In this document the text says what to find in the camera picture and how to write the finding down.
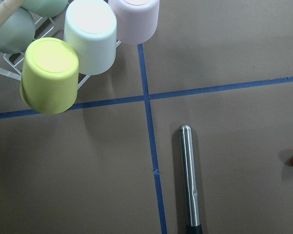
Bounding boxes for pink cup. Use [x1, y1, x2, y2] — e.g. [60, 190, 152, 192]
[108, 0, 160, 45]

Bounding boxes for yellow cup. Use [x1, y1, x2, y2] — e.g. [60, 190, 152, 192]
[20, 38, 79, 114]

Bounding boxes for white cup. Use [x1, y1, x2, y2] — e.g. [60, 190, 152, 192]
[63, 0, 117, 75]

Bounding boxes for green cup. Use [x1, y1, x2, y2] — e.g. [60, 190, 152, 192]
[21, 0, 68, 18]

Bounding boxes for grey cup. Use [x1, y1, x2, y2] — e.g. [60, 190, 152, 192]
[0, 8, 36, 54]

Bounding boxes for steel muddler black head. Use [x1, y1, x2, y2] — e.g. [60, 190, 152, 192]
[179, 124, 203, 234]

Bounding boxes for white wire cup rack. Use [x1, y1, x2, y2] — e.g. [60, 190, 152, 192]
[0, 18, 117, 96]

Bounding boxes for wooden rack handle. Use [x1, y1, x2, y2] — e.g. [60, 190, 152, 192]
[0, 0, 25, 28]

